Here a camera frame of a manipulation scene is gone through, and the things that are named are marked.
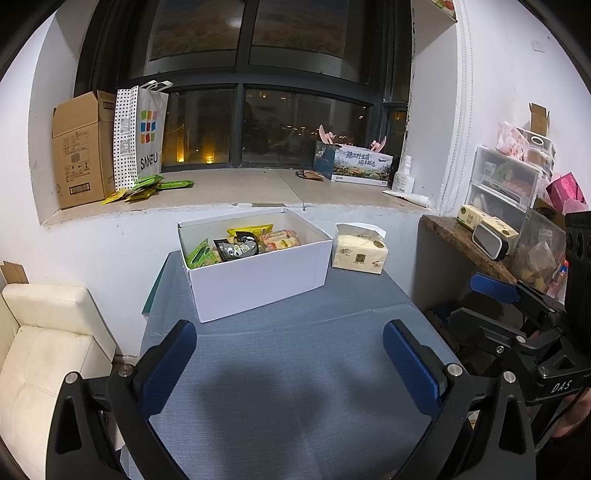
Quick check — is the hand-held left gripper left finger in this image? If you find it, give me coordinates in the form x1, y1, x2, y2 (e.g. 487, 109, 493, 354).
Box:
46, 319, 198, 480

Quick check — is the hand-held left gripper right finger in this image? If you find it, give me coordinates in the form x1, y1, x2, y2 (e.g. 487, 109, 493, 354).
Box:
383, 319, 539, 480

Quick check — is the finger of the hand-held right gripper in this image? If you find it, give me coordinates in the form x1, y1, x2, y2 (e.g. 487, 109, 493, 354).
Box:
468, 272, 571, 324
449, 307, 561, 365

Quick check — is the white cardboard box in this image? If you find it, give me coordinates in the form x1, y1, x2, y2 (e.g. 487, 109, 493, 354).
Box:
177, 207, 334, 324

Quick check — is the small orange cap bottle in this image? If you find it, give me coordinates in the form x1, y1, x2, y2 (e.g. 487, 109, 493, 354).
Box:
547, 261, 568, 298

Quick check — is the clear plastic container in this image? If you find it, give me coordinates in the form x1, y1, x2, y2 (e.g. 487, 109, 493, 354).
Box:
510, 208, 571, 296

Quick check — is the white black headset device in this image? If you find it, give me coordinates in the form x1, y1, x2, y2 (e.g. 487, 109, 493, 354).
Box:
472, 222, 510, 260

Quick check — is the small yellow box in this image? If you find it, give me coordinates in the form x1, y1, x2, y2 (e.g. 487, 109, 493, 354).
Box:
457, 204, 483, 232
480, 216, 520, 238

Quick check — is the pink box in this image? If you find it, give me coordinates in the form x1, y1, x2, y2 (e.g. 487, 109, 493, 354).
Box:
546, 172, 588, 208

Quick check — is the clear plastic drawer unit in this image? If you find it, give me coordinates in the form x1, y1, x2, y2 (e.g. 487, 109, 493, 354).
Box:
466, 145, 546, 217

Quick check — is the blue grey tablecloth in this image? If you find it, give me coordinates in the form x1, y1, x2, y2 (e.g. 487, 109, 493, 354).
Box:
121, 251, 476, 480

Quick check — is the white tube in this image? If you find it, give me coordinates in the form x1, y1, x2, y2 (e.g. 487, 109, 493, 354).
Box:
382, 189, 430, 207

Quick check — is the white leather chair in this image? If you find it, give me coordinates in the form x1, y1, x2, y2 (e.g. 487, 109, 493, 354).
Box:
0, 283, 125, 480

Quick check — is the beige tissue pack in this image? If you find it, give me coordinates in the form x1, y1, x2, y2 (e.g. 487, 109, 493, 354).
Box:
331, 222, 389, 274

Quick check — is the black panda print packet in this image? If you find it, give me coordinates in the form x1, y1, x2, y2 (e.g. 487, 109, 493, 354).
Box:
212, 233, 260, 263

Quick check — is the clear storage box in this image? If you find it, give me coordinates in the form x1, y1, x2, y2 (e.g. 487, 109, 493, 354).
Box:
522, 129, 557, 167

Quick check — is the white plastic bottle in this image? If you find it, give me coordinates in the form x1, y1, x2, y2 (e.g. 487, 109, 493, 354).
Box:
392, 156, 415, 193

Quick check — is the floral pouch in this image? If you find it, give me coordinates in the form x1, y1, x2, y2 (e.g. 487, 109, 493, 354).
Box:
496, 121, 529, 161

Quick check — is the small open cardboard box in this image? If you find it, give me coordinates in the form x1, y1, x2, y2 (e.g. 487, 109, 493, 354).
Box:
529, 102, 551, 136

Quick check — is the landscape print tissue box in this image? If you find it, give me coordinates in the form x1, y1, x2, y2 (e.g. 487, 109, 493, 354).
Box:
331, 144, 394, 186

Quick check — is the cardboard scrap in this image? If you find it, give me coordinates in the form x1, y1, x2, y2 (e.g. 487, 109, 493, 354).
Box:
0, 260, 29, 284

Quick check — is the pile of green yellow sachets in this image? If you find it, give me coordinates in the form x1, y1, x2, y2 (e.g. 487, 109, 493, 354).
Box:
100, 174, 195, 205

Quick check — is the white corrugated pipe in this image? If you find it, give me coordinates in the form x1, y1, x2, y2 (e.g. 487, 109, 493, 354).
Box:
438, 18, 476, 215

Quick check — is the dark blue box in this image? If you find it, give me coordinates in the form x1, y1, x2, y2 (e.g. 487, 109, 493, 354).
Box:
313, 141, 340, 174

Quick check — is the polka dot paper bag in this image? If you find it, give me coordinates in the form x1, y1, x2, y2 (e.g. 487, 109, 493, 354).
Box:
113, 79, 174, 191

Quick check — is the brown cardboard box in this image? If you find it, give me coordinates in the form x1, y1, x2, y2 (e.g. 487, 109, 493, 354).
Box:
51, 90, 118, 210

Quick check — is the black framed window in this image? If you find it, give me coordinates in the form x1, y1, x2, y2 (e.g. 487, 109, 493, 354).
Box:
74, 0, 413, 169

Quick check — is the white wall shelf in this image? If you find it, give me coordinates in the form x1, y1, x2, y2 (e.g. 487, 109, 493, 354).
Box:
411, 0, 458, 24

